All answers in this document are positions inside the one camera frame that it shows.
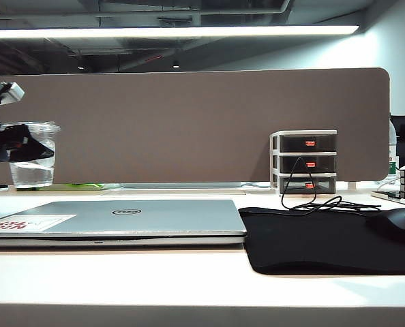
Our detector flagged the clear plastic cup with lid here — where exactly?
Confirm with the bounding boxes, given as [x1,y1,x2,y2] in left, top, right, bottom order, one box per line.
[1,121,61,189]

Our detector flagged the silver Dell laptop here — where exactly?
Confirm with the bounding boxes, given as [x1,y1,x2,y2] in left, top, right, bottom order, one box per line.
[0,199,248,247]

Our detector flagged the green object behind partition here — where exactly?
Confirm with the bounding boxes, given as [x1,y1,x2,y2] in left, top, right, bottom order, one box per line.
[35,183,105,191]

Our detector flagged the white red-lettered sticker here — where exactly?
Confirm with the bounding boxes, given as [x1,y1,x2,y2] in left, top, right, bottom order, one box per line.
[0,214,77,233]

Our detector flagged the long ceiling light strip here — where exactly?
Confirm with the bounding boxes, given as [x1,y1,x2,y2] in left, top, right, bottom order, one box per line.
[0,25,360,39]

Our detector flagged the brown fabric desk partition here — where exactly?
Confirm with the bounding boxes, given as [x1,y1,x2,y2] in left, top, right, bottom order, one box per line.
[0,67,391,185]

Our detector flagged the black mouse pad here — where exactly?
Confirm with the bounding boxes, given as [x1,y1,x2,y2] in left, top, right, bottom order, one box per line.
[239,206,405,276]

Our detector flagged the white flat board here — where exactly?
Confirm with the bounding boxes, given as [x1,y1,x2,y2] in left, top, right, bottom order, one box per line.
[371,190,405,208]

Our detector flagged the clear bottle green label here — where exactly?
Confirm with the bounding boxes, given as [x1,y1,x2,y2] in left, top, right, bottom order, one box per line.
[389,121,400,176]

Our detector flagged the black computer mouse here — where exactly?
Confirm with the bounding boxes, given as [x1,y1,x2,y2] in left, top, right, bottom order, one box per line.
[365,208,405,241]

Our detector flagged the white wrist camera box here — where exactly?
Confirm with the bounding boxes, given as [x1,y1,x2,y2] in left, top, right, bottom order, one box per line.
[0,81,26,105]

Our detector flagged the white desktop drawer frame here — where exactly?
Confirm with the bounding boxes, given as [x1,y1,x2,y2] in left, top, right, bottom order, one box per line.
[269,129,338,198]

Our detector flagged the dark translucent drawer red handle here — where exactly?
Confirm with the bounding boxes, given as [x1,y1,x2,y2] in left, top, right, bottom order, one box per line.
[279,134,337,153]
[279,155,337,173]
[280,176,337,195]

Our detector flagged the black thin cable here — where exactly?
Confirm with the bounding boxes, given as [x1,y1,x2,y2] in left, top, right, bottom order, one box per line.
[280,156,383,216]

